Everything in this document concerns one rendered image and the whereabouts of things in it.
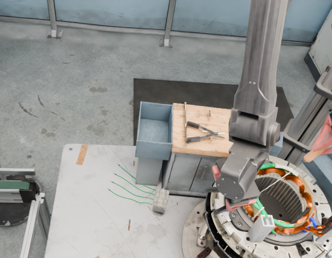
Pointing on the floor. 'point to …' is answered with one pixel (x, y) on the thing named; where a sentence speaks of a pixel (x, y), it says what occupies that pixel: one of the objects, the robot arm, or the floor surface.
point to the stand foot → (18, 215)
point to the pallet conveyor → (37, 200)
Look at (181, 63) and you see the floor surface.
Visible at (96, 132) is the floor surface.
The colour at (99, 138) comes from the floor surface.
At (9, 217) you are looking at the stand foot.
